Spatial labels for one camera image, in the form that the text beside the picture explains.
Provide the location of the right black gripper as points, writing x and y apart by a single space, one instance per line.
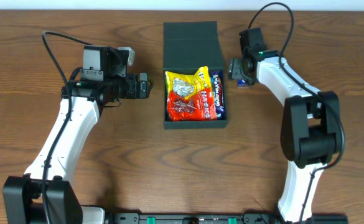
235 68

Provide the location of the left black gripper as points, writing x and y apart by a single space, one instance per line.
142 85

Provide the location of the blue Eclipse mint box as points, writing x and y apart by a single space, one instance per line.
242 84

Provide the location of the purple Dairy Milk bar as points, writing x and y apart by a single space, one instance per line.
217 88

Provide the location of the yellow snack bag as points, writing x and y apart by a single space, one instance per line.
188 85

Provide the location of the dark green box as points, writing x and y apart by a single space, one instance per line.
191 45

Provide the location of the red Haribo candy bag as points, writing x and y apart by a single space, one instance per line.
199 107

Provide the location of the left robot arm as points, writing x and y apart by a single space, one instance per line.
44 194

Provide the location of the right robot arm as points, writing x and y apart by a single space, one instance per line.
311 130

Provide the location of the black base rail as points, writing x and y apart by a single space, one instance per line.
246 218

